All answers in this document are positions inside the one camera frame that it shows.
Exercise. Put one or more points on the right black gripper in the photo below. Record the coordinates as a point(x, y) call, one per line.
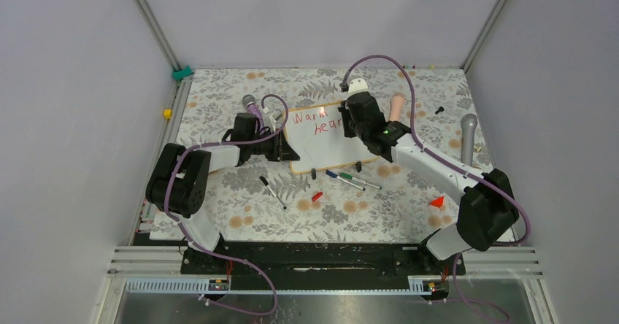
point(348, 132)

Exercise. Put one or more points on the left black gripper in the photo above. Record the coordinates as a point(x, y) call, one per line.
point(281, 150)

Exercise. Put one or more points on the yellow framed whiteboard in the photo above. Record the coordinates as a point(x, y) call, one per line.
point(316, 134)

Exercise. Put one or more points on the red marker cap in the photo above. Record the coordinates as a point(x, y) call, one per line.
point(317, 196)

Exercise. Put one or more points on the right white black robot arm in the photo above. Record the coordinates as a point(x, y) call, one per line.
point(486, 209)

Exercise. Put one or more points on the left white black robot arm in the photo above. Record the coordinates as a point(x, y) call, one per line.
point(178, 184)

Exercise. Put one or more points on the black whiteboard marker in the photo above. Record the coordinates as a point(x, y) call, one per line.
point(272, 192)

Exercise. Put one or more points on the blue whiteboard marker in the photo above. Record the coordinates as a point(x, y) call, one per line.
point(345, 180)

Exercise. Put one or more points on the green whiteboard marker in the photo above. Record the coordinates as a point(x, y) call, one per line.
point(359, 180)

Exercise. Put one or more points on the pink cylinder microphone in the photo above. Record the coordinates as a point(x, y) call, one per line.
point(398, 101)

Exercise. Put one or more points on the purple glitter microphone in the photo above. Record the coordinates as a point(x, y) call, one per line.
point(250, 104)

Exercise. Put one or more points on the floral table mat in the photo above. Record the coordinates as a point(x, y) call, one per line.
point(242, 209)

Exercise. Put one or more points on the silver microphone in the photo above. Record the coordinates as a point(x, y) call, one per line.
point(468, 127)

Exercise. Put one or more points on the red triangular block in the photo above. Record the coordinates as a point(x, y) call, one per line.
point(438, 202)

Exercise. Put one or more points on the teal corner clamp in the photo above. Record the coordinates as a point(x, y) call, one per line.
point(182, 73)

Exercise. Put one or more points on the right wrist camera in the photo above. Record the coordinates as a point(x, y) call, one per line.
point(353, 86)

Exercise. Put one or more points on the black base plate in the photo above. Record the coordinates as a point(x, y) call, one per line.
point(286, 263)

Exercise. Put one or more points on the white slotted cable duct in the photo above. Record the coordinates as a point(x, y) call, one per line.
point(220, 286)

